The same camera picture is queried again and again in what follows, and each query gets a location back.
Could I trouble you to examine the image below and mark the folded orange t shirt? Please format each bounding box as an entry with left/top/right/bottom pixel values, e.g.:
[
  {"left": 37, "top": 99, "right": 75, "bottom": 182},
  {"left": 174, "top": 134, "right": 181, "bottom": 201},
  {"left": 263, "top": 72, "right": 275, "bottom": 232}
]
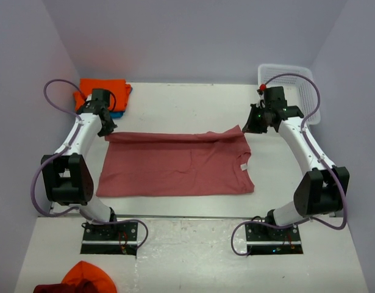
[{"left": 79, "top": 79, "right": 132, "bottom": 112}]

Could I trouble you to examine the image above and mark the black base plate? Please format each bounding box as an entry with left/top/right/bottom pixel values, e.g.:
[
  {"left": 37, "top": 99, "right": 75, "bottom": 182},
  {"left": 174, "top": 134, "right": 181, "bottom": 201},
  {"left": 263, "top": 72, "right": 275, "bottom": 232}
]
[
  {"left": 245, "top": 223, "right": 304, "bottom": 256},
  {"left": 80, "top": 222, "right": 138, "bottom": 256}
]

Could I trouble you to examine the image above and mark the folded blue t shirt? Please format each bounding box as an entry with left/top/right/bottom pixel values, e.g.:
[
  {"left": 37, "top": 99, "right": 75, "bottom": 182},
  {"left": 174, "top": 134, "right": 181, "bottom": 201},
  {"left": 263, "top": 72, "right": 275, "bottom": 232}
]
[{"left": 77, "top": 87, "right": 135, "bottom": 120}]

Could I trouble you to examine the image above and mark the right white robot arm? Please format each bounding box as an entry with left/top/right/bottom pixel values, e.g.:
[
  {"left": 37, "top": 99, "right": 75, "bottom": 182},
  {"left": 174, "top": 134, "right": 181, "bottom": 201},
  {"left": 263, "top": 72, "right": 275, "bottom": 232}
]
[{"left": 242, "top": 84, "right": 349, "bottom": 240}]

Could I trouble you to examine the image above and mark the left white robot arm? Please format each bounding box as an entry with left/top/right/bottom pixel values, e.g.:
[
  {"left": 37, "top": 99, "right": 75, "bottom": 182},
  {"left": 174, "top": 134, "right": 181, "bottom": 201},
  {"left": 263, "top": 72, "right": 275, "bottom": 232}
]
[{"left": 41, "top": 89, "right": 119, "bottom": 240}]

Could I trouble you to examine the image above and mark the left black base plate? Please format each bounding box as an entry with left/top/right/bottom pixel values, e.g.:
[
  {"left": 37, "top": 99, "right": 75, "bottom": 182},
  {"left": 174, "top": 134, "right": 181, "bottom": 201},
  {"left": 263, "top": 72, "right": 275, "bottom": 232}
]
[{"left": 80, "top": 222, "right": 138, "bottom": 256}]

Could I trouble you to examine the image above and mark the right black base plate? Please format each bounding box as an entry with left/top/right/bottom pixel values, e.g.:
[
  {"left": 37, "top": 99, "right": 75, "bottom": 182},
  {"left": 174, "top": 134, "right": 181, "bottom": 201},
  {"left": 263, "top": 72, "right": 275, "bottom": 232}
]
[{"left": 245, "top": 223, "right": 304, "bottom": 256}]

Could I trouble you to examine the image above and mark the white plastic basket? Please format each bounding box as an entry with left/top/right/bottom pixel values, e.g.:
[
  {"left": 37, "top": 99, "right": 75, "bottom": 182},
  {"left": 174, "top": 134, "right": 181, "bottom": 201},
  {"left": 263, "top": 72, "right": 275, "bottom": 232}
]
[{"left": 258, "top": 63, "right": 318, "bottom": 116}]

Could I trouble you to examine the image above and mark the pink t shirt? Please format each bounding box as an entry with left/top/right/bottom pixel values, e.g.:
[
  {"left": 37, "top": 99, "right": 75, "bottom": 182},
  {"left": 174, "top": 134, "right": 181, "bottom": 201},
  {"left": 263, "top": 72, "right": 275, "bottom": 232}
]
[{"left": 96, "top": 126, "right": 254, "bottom": 198}]

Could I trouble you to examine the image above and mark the dark red cloth at front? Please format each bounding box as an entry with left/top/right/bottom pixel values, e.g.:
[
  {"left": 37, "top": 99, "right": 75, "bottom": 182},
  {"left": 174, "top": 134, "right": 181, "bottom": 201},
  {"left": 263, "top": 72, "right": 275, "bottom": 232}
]
[{"left": 33, "top": 281, "right": 99, "bottom": 293}]

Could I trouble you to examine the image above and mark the orange cloth at front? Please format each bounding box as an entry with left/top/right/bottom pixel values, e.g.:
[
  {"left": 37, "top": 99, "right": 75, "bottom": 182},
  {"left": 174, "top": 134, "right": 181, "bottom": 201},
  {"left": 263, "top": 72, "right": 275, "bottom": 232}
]
[{"left": 62, "top": 261, "right": 118, "bottom": 292}]

